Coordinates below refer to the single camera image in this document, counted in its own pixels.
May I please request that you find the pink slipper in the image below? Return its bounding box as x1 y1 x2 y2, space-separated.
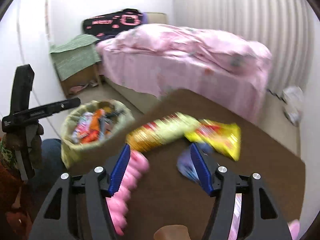
69 84 88 94

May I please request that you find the blue white packet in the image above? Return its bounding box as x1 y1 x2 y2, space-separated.
176 142 213 183

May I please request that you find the white plastic bag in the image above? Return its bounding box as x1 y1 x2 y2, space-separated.
282 86 304 126

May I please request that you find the orange snack bag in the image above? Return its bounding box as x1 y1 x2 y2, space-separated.
80 108 111 144

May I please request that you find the pink ice bar wrapper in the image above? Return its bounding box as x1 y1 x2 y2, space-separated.
228 193 242 240

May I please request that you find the bed with pink sheet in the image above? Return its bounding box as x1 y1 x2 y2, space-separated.
97 37 271 123

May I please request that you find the beige headboard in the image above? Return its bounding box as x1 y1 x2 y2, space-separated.
143 12 168 24

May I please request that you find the pink floral duvet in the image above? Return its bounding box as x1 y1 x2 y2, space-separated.
111 23 272 75

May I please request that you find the wooden nightstand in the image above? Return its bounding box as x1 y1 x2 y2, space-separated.
60 63 102 98

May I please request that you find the white striped curtain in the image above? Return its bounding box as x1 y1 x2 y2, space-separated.
173 0 314 95

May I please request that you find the black Hello Kitty pillow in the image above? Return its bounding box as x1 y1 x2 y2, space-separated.
82 9 146 37

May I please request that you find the pink caterpillar toy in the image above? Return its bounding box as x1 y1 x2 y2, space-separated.
106 150 149 236

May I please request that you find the black foil wrapper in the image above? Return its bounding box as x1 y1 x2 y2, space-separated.
105 110 125 119

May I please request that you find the green checked cloth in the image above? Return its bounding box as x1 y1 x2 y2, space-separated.
49 34 101 81

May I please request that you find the yellow-lined trash bin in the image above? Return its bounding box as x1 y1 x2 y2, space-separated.
61 99 135 168

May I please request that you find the pink cylindrical bottle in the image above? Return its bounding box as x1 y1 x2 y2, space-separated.
288 219 300 240

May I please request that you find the yellow red chip bag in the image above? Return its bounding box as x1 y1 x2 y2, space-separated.
184 119 241 161

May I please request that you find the left hand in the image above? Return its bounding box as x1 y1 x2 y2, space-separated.
3 123 44 168

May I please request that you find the yellow noodle packet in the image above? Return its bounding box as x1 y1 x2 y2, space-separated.
126 112 200 153

